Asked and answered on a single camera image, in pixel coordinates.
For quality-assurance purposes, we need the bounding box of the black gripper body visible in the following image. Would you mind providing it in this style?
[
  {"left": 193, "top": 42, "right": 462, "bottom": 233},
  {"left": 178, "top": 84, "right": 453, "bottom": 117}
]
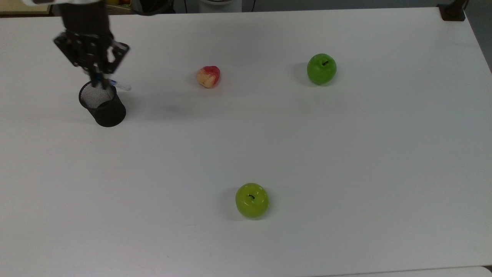
[{"left": 52, "top": 3, "right": 114, "bottom": 40}]

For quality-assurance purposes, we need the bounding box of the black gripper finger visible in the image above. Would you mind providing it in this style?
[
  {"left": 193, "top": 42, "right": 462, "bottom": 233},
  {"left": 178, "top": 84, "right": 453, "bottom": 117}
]
[
  {"left": 53, "top": 32, "right": 100, "bottom": 87},
  {"left": 98, "top": 38, "right": 130, "bottom": 89}
]

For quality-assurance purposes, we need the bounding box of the white marker pen blue cap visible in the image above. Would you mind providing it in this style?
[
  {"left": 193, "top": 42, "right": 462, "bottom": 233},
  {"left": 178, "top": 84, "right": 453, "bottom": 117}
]
[{"left": 94, "top": 75, "right": 132, "bottom": 92}]

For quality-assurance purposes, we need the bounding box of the black mesh pen cup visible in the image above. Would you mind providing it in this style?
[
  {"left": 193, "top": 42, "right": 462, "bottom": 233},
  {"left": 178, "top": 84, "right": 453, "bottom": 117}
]
[{"left": 78, "top": 80, "right": 127, "bottom": 128}]

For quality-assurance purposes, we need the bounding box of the wooden shelf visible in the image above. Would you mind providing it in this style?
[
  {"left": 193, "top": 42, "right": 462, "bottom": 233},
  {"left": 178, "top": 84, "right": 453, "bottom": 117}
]
[{"left": 0, "top": 0, "right": 51, "bottom": 16}]

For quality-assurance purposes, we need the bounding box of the white round base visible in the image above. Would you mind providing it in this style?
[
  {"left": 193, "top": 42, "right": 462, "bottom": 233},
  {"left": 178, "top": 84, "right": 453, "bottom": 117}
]
[{"left": 198, "top": 0, "right": 243, "bottom": 14}]

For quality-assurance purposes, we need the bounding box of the yellow-green toy apple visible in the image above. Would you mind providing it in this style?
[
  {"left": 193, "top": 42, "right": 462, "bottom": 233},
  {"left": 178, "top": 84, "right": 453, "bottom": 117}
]
[{"left": 235, "top": 182, "right": 270, "bottom": 219}]

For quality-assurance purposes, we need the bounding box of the dark green toy apple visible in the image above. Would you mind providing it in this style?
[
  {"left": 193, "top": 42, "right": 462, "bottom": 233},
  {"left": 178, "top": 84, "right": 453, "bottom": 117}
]
[{"left": 306, "top": 53, "right": 337, "bottom": 86}]

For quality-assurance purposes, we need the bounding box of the black stand clamp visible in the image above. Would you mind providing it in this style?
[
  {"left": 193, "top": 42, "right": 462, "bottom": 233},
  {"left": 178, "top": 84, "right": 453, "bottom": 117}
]
[{"left": 437, "top": 0, "right": 470, "bottom": 22}]

